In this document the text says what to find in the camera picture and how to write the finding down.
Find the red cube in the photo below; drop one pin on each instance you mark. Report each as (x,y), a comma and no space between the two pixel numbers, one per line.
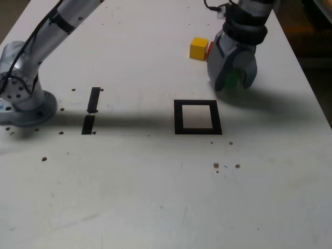
(210,47)

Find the black tape strip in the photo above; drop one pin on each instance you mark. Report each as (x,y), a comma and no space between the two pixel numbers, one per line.
(93,101)

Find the green cube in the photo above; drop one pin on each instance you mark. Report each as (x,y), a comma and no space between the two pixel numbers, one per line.
(232,80)

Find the yellow cube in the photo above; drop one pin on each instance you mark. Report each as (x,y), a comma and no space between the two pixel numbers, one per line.
(198,49)

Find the black tape square outline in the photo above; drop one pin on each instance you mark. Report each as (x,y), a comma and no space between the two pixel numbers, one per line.
(178,116)

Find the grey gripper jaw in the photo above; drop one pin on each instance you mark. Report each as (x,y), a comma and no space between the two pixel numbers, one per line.
(218,62)
(247,62)

